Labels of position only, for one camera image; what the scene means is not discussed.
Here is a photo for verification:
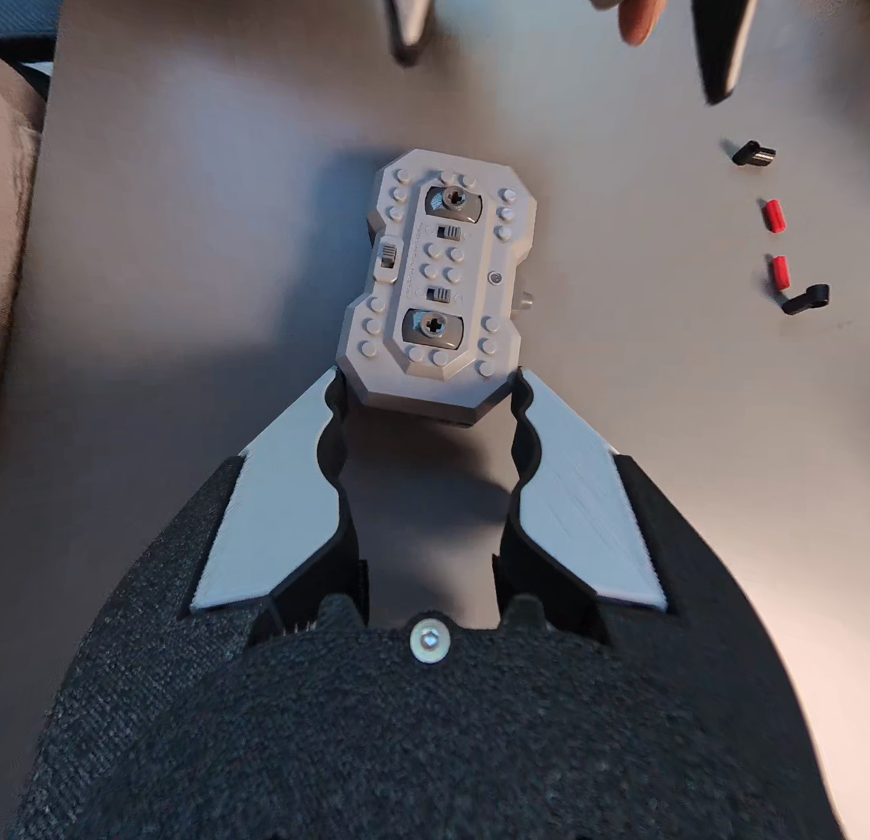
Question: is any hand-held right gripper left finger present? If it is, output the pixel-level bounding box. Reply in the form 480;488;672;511
190;367;358;611

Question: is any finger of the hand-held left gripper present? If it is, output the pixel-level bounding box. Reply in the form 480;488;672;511
692;0;765;105
384;0;441;65

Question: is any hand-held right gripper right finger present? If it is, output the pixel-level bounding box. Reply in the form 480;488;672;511
499;367;670;611

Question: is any grey brick remote control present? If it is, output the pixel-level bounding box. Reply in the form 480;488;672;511
336;149;538;428

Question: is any person's left hand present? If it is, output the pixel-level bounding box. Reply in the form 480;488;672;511
619;0;677;46

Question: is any grey office chair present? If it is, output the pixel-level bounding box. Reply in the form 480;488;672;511
0;0;65;59

